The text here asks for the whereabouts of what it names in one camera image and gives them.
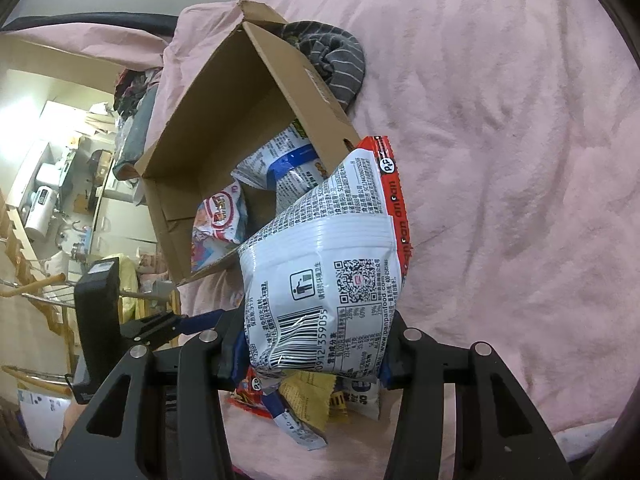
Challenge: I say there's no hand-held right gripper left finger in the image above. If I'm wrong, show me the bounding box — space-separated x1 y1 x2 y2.
45 310 251 480

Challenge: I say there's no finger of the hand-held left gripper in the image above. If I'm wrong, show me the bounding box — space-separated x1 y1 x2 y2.
120 309 227 352

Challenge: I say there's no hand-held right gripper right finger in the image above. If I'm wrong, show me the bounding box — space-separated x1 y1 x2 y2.
380 311 571 480

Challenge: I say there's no white red-edged snack packet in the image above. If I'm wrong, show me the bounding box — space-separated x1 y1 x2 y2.
237 135 408 378

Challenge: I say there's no brown cardboard box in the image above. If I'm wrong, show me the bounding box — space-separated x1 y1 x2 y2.
137 0 363 286

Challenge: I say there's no red snack packet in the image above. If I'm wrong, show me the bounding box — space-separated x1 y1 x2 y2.
227 367 273 418

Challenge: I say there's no wooden rack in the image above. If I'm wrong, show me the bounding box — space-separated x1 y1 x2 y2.
0 270 76 396

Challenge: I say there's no slim blue white snack packet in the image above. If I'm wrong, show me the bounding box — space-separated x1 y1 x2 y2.
260 390 328 451

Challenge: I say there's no pink white snack packet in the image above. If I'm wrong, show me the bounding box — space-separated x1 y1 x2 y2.
190 182 248 273

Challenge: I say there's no white washing machine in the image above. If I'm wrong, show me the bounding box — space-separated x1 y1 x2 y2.
25 185 63 241

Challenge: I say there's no grey blue cushion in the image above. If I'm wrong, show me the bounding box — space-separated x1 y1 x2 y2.
112 90 161 181

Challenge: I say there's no pile of dark clothes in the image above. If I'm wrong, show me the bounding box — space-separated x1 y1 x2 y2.
114 67 161 116

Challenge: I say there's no pink blanket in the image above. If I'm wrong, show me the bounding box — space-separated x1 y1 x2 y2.
5 0 640 480

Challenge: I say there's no black chair back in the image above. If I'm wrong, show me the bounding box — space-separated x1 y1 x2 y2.
2 10 178 36

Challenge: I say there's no grey striped cloth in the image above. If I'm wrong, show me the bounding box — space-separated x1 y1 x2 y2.
277 20 366 113

